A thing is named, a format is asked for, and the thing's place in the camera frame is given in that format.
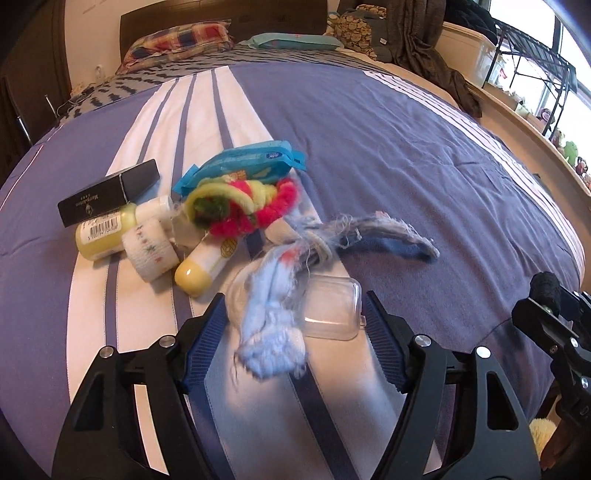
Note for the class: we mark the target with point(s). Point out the black cardboard box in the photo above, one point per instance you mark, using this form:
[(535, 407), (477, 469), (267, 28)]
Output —
[(108, 191)]

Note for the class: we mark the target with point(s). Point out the light blue pillow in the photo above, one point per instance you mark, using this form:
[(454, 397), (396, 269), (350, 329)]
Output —
[(291, 42)]

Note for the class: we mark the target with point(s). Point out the yellow bottle white cap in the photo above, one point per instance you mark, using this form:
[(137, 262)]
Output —
[(99, 235)]

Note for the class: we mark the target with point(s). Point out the clear plastic box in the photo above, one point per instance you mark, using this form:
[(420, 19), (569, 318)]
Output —
[(332, 304)]

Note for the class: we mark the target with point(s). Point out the white storage box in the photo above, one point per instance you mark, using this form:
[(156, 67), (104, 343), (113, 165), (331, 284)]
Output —
[(471, 55)]

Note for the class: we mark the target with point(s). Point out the chrome tube frame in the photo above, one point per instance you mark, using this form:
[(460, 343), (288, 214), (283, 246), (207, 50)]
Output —
[(51, 105)]

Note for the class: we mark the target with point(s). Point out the dark brown hanging cloth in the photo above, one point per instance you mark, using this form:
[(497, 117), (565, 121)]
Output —
[(425, 50)]

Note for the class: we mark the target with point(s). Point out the purple white striped duvet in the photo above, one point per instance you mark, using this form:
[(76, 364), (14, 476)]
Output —
[(392, 184)]

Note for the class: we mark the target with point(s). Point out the colourful pipe cleaner bundle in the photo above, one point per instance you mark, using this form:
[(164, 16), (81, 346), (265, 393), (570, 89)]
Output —
[(249, 217)]

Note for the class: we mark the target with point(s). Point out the grey patterned bed sheet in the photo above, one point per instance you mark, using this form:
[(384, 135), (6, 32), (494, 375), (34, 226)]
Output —
[(184, 69)]

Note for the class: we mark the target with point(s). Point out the yellow fluffy rug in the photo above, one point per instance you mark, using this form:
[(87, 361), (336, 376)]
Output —
[(540, 434)]

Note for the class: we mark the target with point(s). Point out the blue snack packet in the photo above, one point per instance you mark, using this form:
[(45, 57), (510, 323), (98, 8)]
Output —
[(240, 161)]

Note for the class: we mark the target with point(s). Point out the black clothing pile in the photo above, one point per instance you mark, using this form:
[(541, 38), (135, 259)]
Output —
[(471, 18)]

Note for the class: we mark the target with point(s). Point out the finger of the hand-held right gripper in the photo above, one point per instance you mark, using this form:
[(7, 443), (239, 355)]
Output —
[(554, 318)]

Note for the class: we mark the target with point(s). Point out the white floral tape roll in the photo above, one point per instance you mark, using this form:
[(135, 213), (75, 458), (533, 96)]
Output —
[(150, 251)]

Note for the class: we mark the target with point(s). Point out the black metal rack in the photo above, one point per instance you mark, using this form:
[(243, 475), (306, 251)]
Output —
[(535, 50)]

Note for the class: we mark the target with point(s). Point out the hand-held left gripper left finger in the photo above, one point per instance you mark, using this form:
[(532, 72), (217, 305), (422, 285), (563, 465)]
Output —
[(205, 341)]

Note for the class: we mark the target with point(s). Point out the white tube yellow cap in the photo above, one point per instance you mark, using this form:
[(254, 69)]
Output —
[(198, 270)]

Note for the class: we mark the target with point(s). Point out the brown wooden wardrobe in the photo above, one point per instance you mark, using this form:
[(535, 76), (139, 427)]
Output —
[(27, 69)]

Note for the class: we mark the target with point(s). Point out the green plush toy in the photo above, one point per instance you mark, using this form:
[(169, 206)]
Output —
[(570, 152)]

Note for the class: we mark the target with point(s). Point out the plaid pillow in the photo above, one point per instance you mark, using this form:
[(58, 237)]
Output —
[(178, 39)]

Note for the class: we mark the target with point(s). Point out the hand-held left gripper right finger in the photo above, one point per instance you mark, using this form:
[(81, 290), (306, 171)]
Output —
[(385, 346)]

